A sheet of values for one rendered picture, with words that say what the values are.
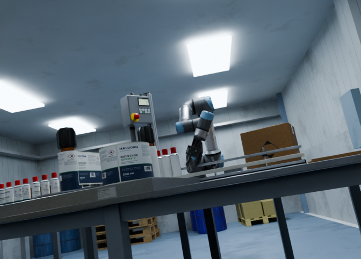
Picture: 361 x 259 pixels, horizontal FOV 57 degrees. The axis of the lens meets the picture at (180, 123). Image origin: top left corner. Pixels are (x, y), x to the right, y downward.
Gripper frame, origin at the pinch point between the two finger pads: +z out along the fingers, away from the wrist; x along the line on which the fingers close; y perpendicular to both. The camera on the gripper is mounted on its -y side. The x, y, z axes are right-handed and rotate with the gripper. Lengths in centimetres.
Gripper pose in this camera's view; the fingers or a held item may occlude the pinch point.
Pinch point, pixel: (189, 170)
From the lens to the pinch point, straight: 193.8
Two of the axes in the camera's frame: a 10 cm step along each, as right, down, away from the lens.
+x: 9.0, 2.9, -3.4
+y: -3.0, -1.6, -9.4
